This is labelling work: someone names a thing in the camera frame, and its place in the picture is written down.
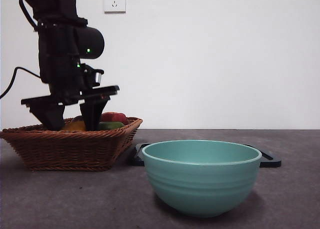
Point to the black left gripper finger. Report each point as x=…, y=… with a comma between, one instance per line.
x=92, y=114
x=51, y=116

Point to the brown yellow kiwifruit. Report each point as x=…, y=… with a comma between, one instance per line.
x=73, y=126

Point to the teal ribbed bowl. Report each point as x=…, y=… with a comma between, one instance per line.
x=202, y=184

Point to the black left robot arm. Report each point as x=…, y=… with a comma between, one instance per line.
x=57, y=51

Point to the red apple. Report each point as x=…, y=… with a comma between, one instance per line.
x=113, y=117

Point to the green fruit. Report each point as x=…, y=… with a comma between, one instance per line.
x=111, y=125

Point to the brown wicker basket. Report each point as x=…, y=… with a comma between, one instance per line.
x=67, y=149

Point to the black rectangular tray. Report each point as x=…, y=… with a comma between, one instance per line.
x=136, y=156

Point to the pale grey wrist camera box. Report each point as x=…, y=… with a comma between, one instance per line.
x=98, y=77

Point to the white wall power socket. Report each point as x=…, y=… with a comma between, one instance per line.
x=120, y=4

